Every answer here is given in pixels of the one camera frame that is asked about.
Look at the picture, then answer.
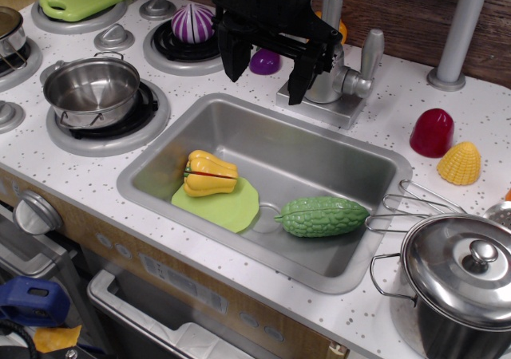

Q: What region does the perforated steel strainer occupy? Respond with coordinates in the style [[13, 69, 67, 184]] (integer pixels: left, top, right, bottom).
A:
[[483, 201, 511, 229]]

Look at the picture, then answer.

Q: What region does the grey stove knob middle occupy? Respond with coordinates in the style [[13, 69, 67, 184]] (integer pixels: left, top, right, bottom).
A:
[[93, 23, 135, 51]]

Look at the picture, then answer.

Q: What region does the rear stove burner ring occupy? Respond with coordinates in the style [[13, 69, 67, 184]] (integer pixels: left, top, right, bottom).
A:
[[142, 18, 247, 77]]

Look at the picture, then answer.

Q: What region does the silver oven dial knob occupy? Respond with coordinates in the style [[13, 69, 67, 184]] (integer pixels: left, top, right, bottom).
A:
[[12, 190, 63, 235]]

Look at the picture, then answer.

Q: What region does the steel pot with lid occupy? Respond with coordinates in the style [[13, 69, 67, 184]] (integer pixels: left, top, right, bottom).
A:
[[379, 214, 510, 358]]

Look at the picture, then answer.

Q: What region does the red toy pepper half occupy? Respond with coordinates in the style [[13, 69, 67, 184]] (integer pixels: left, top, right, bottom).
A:
[[410, 108, 454, 158]]

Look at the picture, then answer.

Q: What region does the yellow toy corn piece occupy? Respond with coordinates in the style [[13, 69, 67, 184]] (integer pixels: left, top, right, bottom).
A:
[[437, 141, 481, 186]]

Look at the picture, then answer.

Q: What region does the steel pot at left edge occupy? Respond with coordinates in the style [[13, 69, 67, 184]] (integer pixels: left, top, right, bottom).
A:
[[1, 6, 27, 70]]

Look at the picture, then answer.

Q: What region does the purple toy eggplant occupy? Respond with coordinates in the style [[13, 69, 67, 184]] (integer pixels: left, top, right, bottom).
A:
[[249, 48, 282, 76]]

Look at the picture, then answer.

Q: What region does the orange toy pumpkin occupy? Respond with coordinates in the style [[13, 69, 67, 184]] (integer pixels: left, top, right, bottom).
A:
[[315, 10, 348, 45]]

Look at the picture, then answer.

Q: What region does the silver toy faucet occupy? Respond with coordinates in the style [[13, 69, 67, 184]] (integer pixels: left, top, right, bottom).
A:
[[275, 0, 386, 131]]

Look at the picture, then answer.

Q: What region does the light green toy plate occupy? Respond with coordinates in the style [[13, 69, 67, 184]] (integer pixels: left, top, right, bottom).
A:
[[171, 178, 259, 233]]

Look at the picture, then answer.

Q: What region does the grey stove knob rear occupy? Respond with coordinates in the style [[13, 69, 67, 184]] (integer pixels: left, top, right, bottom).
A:
[[139, 0, 176, 21]]

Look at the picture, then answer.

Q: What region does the grey vertical post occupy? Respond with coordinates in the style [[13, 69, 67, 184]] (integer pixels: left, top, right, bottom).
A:
[[427, 0, 485, 92]]

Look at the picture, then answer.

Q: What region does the small steel bowl pot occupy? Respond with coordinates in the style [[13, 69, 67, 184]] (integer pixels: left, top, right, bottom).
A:
[[43, 53, 141, 129]]

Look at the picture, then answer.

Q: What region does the stove burner ring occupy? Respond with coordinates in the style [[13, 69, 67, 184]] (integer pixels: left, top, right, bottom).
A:
[[46, 79, 172, 157], [142, 18, 247, 77]]

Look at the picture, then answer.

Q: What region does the yellow toy bell pepper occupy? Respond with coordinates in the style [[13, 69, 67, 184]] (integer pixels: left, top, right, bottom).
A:
[[184, 150, 239, 197]]

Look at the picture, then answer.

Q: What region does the grey stove knob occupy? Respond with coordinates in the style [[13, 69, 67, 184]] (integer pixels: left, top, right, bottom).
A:
[[0, 101, 25, 134], [139, 0, 176, 21], [93, 23, 135, 51]]

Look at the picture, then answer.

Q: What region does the blue clamp tool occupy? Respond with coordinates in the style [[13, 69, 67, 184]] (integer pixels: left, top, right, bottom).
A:
[[1, 276, 70, 327]]

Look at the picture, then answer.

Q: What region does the silver toy sink basin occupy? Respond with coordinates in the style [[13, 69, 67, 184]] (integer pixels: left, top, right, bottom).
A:
[[117, 93, 412, 294]]

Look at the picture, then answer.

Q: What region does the purple white toy onion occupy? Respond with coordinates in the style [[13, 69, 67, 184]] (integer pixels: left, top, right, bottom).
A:
[[171, 3, 215, 45]]

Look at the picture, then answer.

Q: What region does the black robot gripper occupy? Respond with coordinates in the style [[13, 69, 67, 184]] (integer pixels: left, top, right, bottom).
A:
[[212, 0, 342, 105]]

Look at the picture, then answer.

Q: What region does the grey stove knob left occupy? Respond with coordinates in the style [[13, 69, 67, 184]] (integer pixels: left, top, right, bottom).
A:
[[0, 101, 25, 134]]

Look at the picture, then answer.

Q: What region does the green toy bitter gourd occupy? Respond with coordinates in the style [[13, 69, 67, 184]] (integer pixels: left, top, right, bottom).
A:
[[274, 196, 370, 238]]

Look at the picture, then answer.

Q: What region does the front stove burner ring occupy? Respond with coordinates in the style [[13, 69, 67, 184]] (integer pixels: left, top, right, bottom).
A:
[[46, 79, 172, 157]]

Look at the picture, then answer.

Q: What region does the silver oven door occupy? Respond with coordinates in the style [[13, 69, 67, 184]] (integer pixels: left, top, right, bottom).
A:
[[87, 269, 275, 358]]

